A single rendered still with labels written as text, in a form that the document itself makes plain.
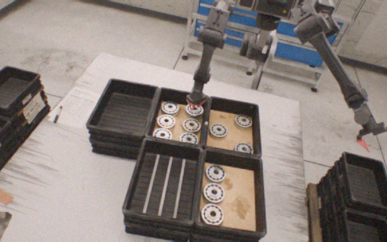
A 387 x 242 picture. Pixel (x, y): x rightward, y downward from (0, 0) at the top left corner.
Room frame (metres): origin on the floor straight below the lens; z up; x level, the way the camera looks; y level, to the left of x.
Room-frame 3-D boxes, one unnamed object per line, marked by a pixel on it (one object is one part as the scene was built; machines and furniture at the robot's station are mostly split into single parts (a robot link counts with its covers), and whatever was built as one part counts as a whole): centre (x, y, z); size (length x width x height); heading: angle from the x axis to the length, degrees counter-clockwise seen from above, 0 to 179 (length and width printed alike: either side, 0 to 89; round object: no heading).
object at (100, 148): (1.06, 0.40, 0.76); 0.40 x 0.30 x 0.12; 2
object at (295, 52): (2.92, -0.91, 0.60); 0.72 x 0.03 x 0.56; 86
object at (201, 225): (0.69, -0.22, 0.92); 0.40 x 0.30 x 0.02; 2
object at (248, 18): (2.97, -0.11, 0.60); 0.72 x 0.03 x 0.56; 86
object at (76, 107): (1.18, 0.77, 0.70); 0.33 x 0.23 x 0.01; 176
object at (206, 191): (0.69, -0.15, 0.86); 0.10 x 0.10 x 0.01
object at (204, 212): (0.58, -0.15, 0.86); 0.10 x 0.10 x 0.01
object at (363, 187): (1.18, -1.20, 0.37); 0.40 x 0.30 x 0.45; 176
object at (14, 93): (1.34, 1.39, 0.37); 0.40 x 0.30 x 0.45; 176
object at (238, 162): (0.69, -0.22, 0.87); 0.40 x 0.30 x 0.11; 2
